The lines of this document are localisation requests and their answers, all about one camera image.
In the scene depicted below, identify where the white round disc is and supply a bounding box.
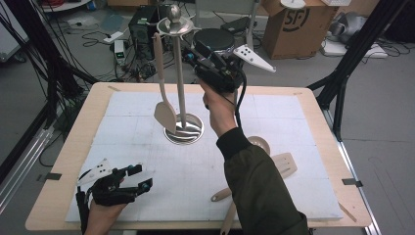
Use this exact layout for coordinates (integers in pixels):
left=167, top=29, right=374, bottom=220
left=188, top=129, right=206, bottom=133
left=280, top=0, right=306, bottom=10

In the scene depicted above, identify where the flat black bag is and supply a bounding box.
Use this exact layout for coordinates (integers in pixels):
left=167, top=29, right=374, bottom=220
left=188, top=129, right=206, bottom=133
left=220, top=16, right=253, bottom=34

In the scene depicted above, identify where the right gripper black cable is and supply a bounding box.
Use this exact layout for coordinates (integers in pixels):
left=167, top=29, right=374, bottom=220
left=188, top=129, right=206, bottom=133
left=233, top=69, right=250, bottom=129

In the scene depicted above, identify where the aluminium rail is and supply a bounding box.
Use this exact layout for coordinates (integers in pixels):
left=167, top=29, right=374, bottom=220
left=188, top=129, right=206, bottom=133
left=321, top=109, right=383, bottom=235
left=0, top=125, right=55, bottom=214

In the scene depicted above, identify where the black tape piece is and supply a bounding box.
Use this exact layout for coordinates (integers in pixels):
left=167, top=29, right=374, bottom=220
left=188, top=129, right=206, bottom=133
left=35, top=171, right=63, bottom=182
left=341, top=177, right=364, bottom=188

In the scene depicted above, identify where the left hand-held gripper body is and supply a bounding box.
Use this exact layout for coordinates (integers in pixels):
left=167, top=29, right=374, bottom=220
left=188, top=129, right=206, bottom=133
left=76, top=158, right=140, bottom=208

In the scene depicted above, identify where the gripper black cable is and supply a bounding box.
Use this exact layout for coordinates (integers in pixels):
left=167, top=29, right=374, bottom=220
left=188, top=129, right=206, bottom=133
left=74, top=190, right=91, bottom=235
left=233, top=69, right=250, bottom=129

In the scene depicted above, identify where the black computer tower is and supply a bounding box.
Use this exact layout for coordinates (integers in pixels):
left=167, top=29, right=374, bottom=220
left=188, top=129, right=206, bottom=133
left=127, top=4, right=160, bottom=61

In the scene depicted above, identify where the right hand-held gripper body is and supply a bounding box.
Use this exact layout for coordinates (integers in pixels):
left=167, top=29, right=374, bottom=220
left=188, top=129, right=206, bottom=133
left=192, top=43, right=277, bottom=94

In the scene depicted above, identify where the black round stool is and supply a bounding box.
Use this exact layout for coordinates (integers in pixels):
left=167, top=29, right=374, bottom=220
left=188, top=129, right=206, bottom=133
left=194, top=27, right=236, bottom=55

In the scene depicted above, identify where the person's right hand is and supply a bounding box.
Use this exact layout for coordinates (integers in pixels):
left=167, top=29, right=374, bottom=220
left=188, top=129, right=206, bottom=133
left=199, top=79, right=239, bottom=138

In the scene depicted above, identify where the grey pole stand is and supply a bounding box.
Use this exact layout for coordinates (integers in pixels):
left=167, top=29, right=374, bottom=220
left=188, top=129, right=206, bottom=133
left=245, top=0, right=262, bottom=61

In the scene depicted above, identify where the white power strip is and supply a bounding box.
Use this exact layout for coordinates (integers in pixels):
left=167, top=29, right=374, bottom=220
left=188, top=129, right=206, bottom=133
left=103, top=30, right=125, bottom=45

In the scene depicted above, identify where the steel utensil stand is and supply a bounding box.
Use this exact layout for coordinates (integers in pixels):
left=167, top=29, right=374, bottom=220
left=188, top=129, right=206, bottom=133
left=151, top=3, right=206, bottom=146

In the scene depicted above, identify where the black metal frame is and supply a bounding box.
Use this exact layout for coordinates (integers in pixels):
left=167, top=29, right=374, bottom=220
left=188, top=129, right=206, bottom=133
left=307, top=0, right=410, bottom=142
left=0, top=0, right=99, bottom=184

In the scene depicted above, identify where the small white device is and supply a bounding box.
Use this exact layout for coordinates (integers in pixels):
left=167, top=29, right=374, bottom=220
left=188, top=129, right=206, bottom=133
left=114, top=39, right=127, bottom=66

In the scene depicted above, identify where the round white table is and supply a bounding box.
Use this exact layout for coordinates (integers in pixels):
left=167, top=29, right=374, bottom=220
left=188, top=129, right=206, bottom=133
left=41, top=0, right=93, bottom=14

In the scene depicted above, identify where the beige round skimmer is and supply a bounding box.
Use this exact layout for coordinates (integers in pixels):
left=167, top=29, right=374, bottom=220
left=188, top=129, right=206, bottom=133
left=219, top=135, right=272, bottom=235

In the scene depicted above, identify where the white foam mat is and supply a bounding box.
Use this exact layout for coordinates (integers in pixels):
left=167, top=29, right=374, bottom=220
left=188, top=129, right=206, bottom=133
left=64, top=90, right=345, bottom=223

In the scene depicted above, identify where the person's left hand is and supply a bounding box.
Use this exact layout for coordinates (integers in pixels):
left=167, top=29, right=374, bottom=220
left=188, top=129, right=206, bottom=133
left=85, top=200, right=128, bottom=235

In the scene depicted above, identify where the beige solid spatula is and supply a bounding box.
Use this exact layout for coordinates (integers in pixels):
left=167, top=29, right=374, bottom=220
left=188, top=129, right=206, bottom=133
left=152, top=32, right=178, bottom=135

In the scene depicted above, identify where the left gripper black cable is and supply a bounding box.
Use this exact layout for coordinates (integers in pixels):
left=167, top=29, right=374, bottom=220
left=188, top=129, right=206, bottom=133
left=74, top=190, right=91, bottom=235

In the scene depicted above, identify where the brown cardboard box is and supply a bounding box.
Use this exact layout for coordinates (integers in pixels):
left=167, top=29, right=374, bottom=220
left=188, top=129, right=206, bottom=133
left=261, top=0, right=341, bottom=61

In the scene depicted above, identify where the beige slotted turner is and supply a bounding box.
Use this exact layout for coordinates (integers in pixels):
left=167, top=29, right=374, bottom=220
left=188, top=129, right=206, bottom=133
left=210, top=152, right=299, bottom=203

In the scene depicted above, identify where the white flat board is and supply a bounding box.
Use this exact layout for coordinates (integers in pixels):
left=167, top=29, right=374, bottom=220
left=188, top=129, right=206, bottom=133
left=320, top=38, right=390, bottom=60

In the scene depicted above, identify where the grey bag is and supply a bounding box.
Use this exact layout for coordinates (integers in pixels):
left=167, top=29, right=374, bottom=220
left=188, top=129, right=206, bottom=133
left=328, top=12, right=369, bottom=45

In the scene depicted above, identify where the tangle of floor cables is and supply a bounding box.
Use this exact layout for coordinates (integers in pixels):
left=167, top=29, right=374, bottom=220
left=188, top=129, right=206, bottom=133
left=77, top=28, right=174, bottom=83

